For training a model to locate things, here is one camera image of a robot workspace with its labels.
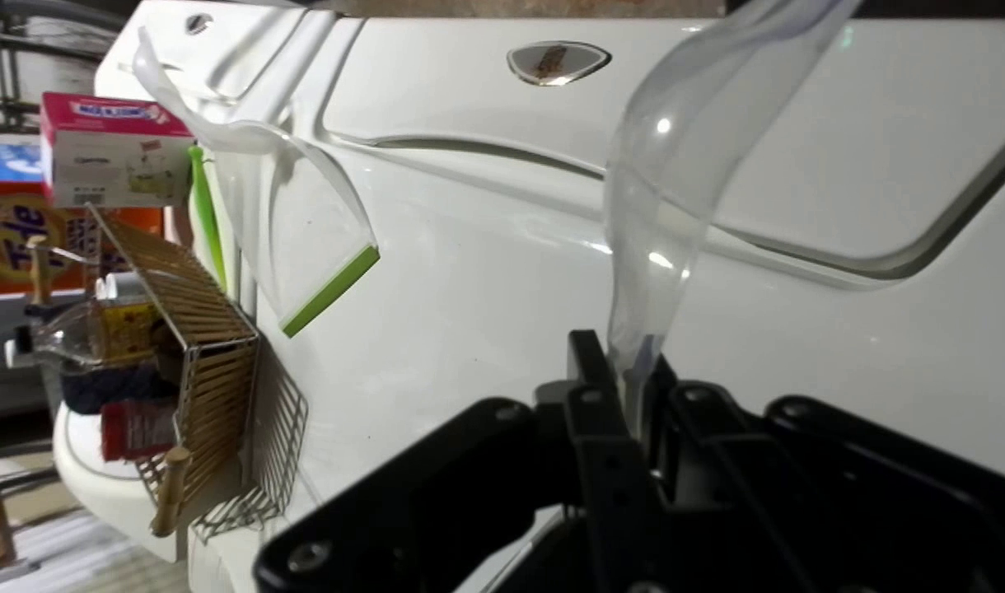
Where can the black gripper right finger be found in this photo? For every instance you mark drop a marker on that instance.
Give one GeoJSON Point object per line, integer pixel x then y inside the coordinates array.
{"type": "Point", "coordinates": [703, 515]}

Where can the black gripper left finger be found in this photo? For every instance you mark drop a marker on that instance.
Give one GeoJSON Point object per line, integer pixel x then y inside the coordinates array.
{"type": "Point", "coordinates": [605, 482]}

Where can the clear brush with green bristles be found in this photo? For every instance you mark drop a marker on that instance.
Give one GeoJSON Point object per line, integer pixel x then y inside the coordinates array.
{"type": "Point", "coordinates": [678, 166]}

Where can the white washing machine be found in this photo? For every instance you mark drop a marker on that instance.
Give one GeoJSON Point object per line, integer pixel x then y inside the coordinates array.
{"type": "Point", "coordinates": [501, 266]}

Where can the oval metal machine badge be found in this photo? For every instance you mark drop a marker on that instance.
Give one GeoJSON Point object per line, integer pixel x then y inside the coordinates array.
{"type": "Point", "coordinates": [559, 65]}

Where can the clear dustpan with green edge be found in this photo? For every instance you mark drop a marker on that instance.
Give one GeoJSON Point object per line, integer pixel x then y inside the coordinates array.
{"type": "Point", "coordinates": [305, 210]}

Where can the yellow label bottle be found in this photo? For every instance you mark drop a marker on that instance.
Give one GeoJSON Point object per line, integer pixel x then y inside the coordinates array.
{"type": "Point", "coordinates": [123, 330]}

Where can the pink and white box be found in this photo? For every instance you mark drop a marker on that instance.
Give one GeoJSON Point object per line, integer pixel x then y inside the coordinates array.
{"type": "Point", "coordinates": [116, 150]}

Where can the orange Tide detergent box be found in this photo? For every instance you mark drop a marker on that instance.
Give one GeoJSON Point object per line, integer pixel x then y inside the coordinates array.
{"type": "Point", "coordinates": [18, 236]}

